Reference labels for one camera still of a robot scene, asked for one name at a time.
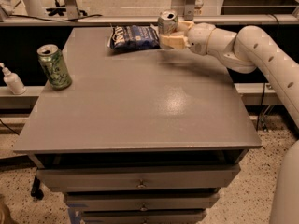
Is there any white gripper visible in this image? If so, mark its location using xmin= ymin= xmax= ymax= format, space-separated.
xmin=159 ymin=21 xmax=216 ymax=55

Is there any silver 7up can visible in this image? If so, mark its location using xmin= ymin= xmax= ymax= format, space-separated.
xmin=158 ymin=9 xmax=178 ymax=35

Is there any blue chip bag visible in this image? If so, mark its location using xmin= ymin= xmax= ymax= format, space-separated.
xmin=108 ymin=25 xmax=160 ymax=50

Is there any white pump bottle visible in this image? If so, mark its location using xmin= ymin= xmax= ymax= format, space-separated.
xmin=0 ymin=63 xmax=26 ymax=95

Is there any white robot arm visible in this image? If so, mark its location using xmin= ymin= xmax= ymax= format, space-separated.
xmin=158 ymin=21 xmax=299 ymax=224

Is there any grey metal post right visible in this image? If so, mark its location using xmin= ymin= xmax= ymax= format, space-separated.
xmin=184 ymin=0 xmax=195 ymax=21

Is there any black caster wheel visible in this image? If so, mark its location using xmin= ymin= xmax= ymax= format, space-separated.
xmin=31 ymin=177 xmax=44 ymax=200

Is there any black office chair base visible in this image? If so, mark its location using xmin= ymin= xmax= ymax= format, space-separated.
xmin=46 ymin=0 xmax=88 ymax=19

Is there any grey metal post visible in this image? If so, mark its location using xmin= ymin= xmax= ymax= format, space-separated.
xmin=184 ymin=0 xmax=195 ymax=21
xmin=64 ymin=0 xmax=80 ymax=20

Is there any grey drawer cabinet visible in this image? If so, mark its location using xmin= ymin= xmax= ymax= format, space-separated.
xmin=15 ymin=28 xmax=261 ymax=224

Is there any black cable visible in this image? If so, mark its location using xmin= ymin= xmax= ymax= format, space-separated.
xmin=10 ymin=13 xmax=104 ymax=23

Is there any green soda can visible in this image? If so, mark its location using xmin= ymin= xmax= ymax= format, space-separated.
xmin=37 ymin=44 xmax=72 ymax=90

